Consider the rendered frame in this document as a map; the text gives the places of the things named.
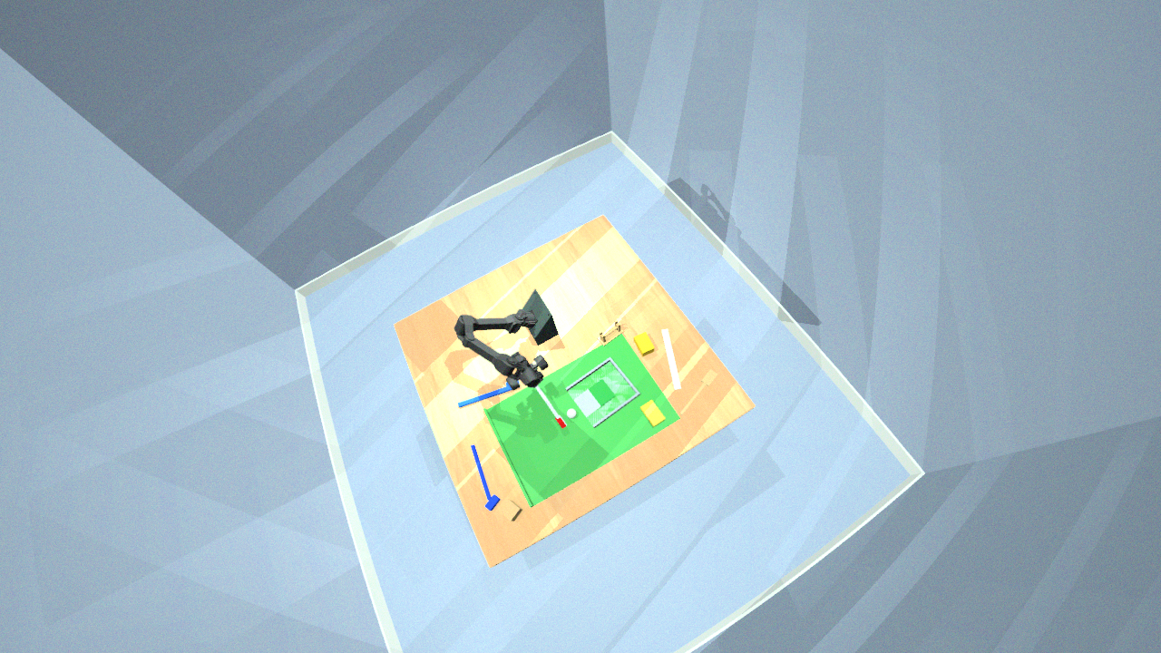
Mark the yellow cube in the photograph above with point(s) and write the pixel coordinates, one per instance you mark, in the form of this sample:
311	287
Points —
644	344

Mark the tan box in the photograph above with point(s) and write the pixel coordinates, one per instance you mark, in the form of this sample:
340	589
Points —
511	510

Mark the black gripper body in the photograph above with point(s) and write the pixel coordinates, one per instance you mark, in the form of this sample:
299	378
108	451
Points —
540	362

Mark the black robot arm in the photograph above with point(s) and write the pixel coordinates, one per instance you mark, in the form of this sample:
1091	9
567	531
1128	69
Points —
504	364

